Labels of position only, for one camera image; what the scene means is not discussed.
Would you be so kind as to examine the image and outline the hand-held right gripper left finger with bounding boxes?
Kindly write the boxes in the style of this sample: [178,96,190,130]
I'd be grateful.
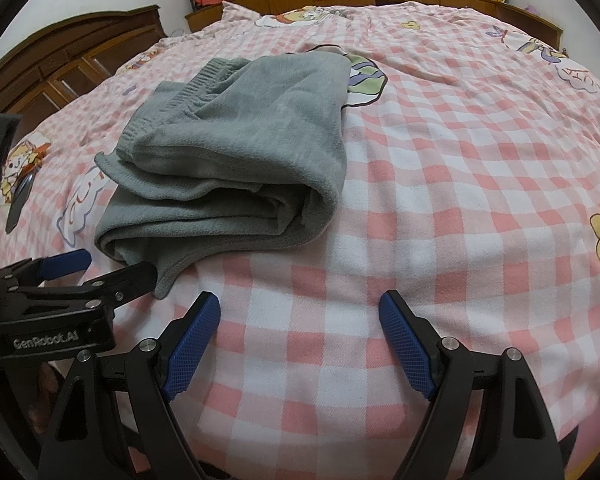
[37,291,222,480]

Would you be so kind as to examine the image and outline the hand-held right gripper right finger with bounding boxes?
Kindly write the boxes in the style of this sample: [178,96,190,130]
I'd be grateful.
[379,290,566,480]

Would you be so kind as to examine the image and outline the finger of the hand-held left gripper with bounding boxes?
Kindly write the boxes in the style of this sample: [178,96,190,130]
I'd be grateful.
[0,249,92,287]
[80,261,159,307]

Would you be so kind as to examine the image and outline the grey pants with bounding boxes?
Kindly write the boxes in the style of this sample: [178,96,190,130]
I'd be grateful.
[94,51,353,301]

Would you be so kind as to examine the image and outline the dark flat device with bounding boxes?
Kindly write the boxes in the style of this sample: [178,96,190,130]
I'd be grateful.
[4,170,37,233]

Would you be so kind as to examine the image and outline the pink checkered printed blanket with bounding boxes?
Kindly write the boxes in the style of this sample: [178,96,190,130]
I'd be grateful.
[0,1,600,480]

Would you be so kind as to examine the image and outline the dark wooden wardrobe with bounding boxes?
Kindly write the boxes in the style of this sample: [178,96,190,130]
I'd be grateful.
[0,5,168,121]

